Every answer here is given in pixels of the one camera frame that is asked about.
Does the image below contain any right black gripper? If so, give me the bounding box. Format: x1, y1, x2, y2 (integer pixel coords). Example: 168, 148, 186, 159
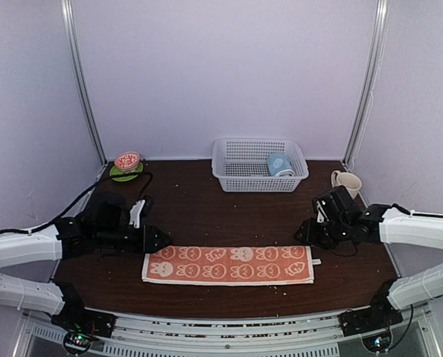
293, 218, 349, 251

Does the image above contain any beige mug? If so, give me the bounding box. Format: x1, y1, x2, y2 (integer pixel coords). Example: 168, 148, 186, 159
331, 170, 363, 199

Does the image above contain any green plate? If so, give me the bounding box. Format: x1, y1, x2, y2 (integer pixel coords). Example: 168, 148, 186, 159
109, 161, 144, 182

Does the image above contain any left aluminium frame post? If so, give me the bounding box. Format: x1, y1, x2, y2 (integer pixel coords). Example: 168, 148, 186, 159
60, 0, 107, 165

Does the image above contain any red patterned bowl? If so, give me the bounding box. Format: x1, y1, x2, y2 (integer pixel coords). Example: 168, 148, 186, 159
114, 152, 141, 173

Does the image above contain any aluminium frame post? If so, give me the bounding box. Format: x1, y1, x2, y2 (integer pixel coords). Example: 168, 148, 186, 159
342, 0, 390, 171
60, 0, 107, 165

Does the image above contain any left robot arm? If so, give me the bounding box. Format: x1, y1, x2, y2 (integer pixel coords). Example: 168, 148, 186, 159
0, 192, 173, 330

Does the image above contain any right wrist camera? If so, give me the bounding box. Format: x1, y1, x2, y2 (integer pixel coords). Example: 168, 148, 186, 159
312, 185, 356, 223

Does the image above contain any blue patterned towel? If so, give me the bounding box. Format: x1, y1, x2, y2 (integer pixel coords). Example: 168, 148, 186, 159
267, 152, 294, 177

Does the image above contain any aluminium front rail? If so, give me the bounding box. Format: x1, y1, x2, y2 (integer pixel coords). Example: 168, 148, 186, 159
14, 292, 443, 357

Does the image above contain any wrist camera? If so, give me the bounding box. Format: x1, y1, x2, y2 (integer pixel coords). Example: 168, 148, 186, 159
130, 195, 154, 228
312, 185, 356, 223

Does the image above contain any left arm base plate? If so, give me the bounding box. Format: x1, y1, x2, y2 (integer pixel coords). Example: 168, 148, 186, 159
51, 309, 117, 356

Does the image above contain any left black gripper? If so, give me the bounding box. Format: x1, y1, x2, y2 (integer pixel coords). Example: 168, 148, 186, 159
95, 224, 173, 254

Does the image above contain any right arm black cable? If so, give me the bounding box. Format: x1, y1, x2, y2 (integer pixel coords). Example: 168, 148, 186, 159
386, 300, 415, 349

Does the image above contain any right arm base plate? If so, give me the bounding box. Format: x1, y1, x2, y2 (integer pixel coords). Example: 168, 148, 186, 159
339, 307, 403, 355

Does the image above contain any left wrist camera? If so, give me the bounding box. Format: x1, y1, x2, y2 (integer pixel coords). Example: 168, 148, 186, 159
130, 195, 154, 228

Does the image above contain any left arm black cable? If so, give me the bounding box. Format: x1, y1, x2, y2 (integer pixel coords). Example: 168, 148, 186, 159
0, 171, 154, 241

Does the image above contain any white plastic basket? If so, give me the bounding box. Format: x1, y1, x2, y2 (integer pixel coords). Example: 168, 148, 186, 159
211, 138, 309, 193

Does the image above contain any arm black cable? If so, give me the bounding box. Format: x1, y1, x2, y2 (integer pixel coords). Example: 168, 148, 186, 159
0, 171, 154, 241
386, 300, 415, 349

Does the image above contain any orange bunny towel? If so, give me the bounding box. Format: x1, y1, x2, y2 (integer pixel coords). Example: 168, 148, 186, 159
141, 246, 322, 286

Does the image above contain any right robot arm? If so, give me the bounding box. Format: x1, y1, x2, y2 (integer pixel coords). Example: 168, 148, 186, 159
294, 199, 443, 329

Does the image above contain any right aluminium frame post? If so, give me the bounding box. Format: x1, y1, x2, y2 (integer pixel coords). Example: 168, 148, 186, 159
342, 0, 390, 171

